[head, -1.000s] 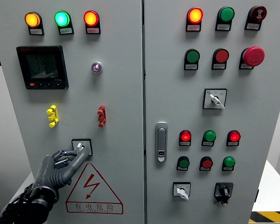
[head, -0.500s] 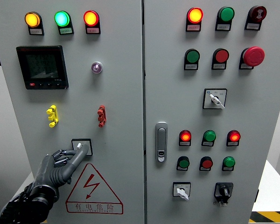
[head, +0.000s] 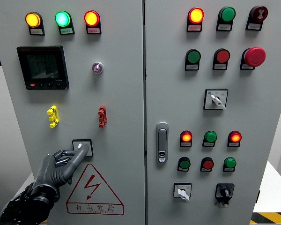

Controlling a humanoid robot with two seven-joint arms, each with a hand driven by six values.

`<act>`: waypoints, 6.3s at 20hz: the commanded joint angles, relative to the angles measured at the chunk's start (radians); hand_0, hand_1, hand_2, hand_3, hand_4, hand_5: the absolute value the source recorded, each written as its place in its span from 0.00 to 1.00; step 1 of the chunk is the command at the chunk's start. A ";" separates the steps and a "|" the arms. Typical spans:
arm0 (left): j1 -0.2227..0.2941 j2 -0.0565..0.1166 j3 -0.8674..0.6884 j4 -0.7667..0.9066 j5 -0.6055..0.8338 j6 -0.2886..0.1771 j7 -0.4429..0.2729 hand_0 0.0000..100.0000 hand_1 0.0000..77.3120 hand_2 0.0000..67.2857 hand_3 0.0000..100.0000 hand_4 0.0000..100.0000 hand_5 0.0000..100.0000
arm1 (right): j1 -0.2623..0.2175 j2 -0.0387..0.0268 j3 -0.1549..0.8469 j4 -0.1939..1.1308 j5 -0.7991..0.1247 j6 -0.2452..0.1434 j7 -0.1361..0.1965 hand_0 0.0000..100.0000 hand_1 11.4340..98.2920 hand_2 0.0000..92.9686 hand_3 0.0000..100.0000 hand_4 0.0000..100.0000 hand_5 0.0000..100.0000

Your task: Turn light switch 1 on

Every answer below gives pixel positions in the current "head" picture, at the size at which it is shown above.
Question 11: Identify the white-handle turn switch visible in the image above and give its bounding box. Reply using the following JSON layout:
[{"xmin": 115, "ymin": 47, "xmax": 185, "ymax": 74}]
[
  {"xmin": 173, "ymin": 182, "xmax": 192, "ymax": 202},
  {"xmin": 72, "ymin": 139, "xmax": 94, "ymax": 157},
  {"xmin": 203, "ymin": 88, "xmax": 229, "ymax": 111}
]

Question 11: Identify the red warning triangle sticker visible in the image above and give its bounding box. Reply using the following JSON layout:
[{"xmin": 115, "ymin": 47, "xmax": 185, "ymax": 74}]
[{"xmin": 66, "ymin": 164, "xmax": 125, "ymax": 216}]

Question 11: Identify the black display meter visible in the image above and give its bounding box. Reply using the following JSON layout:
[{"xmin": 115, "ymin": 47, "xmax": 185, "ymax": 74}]
[{"xmin": 16, "ymin": 45, "xmax": 70, "ymax": 90}]

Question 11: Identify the pale grey cabinet door with display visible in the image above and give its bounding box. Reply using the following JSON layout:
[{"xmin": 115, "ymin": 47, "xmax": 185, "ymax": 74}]
[{"xmin": 0, "ymin": 0, "xmax": 146, "ymax": 225}]

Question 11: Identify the white round lamp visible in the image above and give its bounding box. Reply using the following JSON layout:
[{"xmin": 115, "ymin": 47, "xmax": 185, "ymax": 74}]
[{"xmin": 91, "ymin": 61, "xmax": 104, "ymax": 75}]

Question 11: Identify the silver door lock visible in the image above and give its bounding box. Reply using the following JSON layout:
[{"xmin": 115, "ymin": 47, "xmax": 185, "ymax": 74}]
[{"xmin": 155, "ymin": 122, "xmax": 169, "ymax": 164}]

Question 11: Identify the small green push button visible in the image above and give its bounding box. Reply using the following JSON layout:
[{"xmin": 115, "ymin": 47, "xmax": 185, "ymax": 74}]
[{"xmin": 178, "ymin": 157, "xmax": 191, "ymax": 170}]

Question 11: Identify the small red round lamp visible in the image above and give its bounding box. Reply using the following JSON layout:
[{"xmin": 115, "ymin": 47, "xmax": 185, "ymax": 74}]
[
  {"xmin": 228, "ymin": 130, "xmax": 242, "ymax": 143},
  {"xmin": 180, "ymin": 130, "xmax": 193, "ymax": 143}
]

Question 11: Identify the yellow round lamp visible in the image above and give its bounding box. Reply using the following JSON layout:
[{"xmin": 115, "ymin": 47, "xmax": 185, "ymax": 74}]
[{"xmin": 25, "ymin": 11, "xmax": 42, "ymax": 29}]

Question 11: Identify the large lit green round lamp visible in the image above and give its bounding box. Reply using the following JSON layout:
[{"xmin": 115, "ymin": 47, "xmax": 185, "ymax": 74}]
[{"xmin": 55, "ymin": 10, "xmax": 72, "ymax": 28}]

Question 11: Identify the large red round lamp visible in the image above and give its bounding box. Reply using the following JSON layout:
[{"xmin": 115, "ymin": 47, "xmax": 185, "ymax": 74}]
[
  {"xmin": 188, "ymin": 7, "xmax": 205, "ymax": 24},
  {"xmin": 84, "ymin": 10, "xmax": 101, "ymax": 27}
]

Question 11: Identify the small red push button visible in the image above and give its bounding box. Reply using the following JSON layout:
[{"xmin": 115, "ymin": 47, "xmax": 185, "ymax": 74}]
[{"xmin": 200, "ymin": 157, "xmax": 214, "ymax": 170}]

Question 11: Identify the small green round lamp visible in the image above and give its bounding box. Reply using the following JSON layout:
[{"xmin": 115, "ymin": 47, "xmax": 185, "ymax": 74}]
[
  {"xmin": 204, "ymin": 130, "xmax": 218, "ymax": 143},
  {"xmin": 223, "ymin": 157, "xmax": 237, "ymax": 169}
]

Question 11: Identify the large green push button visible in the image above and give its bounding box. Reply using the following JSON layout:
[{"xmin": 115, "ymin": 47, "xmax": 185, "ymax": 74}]
[{"xmin": 185, "ymin": 49, "xmax": 202, "ymax": 64}]

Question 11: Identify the pale grey cabinet door with lock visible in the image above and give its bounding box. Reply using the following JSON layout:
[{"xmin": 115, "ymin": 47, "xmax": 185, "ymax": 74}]
[{"xmin": 144, "ymin": 0, "xmax": 281, "ymax": 225}]

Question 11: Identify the large red push button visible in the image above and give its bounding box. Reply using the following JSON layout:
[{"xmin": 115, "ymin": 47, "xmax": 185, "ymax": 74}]
[{"xmin": 214, "ymin": 48, "xmax": 231, "ymax": 64}]

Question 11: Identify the large red stop button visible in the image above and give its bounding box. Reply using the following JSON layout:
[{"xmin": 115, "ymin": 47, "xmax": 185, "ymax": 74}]
[{"xmin": 244, "ymin": 46, "xmax": 266, "ymax": 68}]

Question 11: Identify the large dark green round lamp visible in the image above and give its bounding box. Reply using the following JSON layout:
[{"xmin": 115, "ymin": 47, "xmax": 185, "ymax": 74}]
[{"xmin": 218, "ymin": 6, "xmax": 237, "ymax": 23}]

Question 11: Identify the dark red round buzzer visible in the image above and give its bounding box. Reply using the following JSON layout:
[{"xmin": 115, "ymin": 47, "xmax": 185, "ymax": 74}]
[{"xmin": 249, "ymin": 5, "xmax": 268, "ymax": 23}]

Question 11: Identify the small yellow handle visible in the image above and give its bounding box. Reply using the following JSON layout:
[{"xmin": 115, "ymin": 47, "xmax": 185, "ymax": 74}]
[{"xmin": 46, "ymin": 105, "xmax": 59, "ymax": 128}]

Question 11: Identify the small red handle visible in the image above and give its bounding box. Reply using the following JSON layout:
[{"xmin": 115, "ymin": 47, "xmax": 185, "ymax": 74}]
[{"xmin": 98, "ymin": 105, "xmax": 108, "ymax": 128}]

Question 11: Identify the white-handle turn switch, small plate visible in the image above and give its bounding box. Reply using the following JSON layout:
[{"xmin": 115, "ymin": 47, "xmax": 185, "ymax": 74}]
[{"xmin": 173, "ymin": 182, "xmax": 192, "ymax": 202}]

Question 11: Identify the black-handle turn switch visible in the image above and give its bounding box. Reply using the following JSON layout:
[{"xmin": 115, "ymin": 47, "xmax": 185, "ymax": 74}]
[{"xmin": 214, "ymin": 183, "xmax": 235, "ymax": 209}]

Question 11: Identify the white-handle turn switch, large plate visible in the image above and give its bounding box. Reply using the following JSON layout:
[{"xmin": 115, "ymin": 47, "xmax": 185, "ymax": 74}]
[{"xmin": 203, "ymin": 88, "xmax": 229, "ymax": 111}]

